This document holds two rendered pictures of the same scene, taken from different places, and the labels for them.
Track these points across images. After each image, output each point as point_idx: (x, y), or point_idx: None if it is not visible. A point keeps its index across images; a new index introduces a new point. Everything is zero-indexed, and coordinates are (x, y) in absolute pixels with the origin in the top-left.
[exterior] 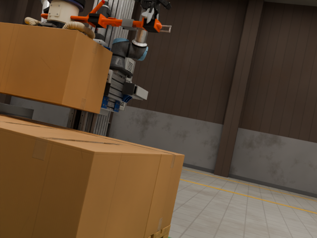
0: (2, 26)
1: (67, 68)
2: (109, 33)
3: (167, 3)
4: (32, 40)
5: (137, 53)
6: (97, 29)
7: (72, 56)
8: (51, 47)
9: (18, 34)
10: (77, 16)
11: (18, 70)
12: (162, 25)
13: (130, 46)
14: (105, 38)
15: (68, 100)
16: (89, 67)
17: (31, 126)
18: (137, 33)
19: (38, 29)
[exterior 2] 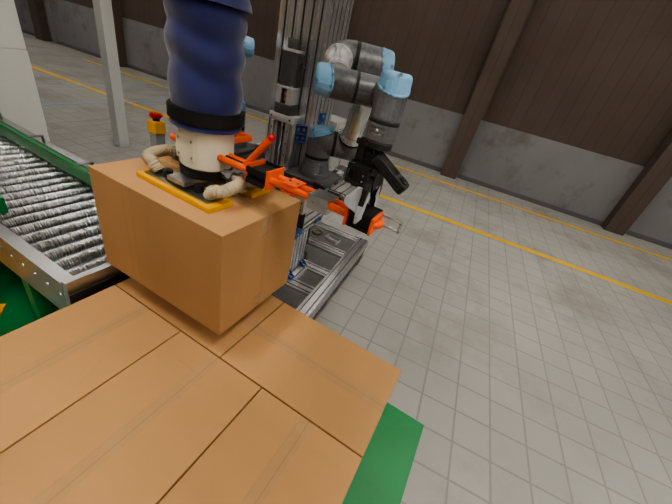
0: (105, 181)
1: (217, 291)
2: (305, 100)
3: (400, 187)
4: (156, 225)
5: (347, 154)
6: (285, 96)
7: (221, 276)
8: (186, 248)
9: (132, 205)
10: (228, 161)
11: (149, 262)
12: (384, 215)
13: (337, 142)
14: (300, 108)
15: (229, 322)
16: (259, 257)
17: (170, 410)
18: (348, 127)
19: (159, 208)
